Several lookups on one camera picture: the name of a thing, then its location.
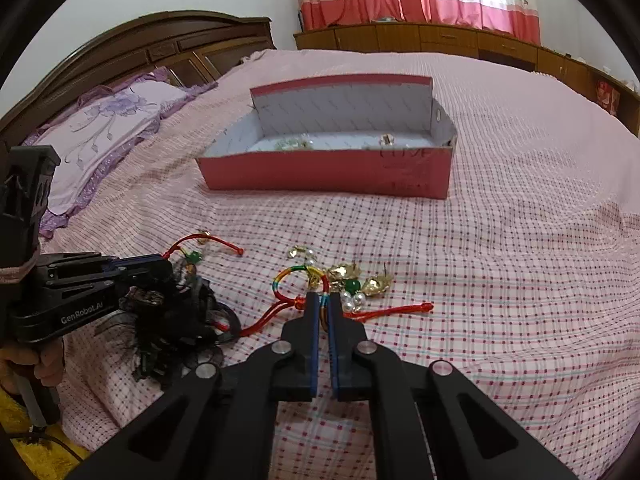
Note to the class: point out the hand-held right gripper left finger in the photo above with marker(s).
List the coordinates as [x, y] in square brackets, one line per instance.
[313, 330]

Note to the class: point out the yellow floor mat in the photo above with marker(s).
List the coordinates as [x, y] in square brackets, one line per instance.
[30, 455]

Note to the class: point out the gold pearl earring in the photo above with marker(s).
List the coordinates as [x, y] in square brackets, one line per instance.
[299, 254]

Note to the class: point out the green bead earring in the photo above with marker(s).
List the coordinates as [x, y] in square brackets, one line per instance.
[353, 289]

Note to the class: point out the small gold earring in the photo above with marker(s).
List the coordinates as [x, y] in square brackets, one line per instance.
[384, 140]

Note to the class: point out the purple floral pillow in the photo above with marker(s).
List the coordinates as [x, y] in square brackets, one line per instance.
[110, 130]

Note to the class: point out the gold leaf earring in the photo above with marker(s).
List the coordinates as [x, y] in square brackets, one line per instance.
[377, 285]
[342, 272]

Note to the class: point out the brown wooden cabinet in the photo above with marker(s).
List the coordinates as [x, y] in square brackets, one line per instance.
[450, 37]

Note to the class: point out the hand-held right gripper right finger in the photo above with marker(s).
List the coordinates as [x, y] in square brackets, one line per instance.
[335, 330]

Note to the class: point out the person's left hand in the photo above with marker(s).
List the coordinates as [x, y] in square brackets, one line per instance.
[47, 367]

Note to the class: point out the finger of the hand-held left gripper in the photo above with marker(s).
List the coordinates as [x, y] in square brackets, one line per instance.
[145, 266]
[145, 300]

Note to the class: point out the black feather hair accessory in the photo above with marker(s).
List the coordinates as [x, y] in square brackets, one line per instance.
[185, 320]

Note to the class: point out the red gift box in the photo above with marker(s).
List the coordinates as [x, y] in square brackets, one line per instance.
[606, 95]

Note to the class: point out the white gift box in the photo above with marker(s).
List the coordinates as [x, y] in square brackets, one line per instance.
[325, 175]

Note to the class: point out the brown wooden headboard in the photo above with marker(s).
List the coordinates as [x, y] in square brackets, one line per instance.
[150, 45]

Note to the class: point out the pink checked bedspread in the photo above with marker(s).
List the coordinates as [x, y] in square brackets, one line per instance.
[500, 260]

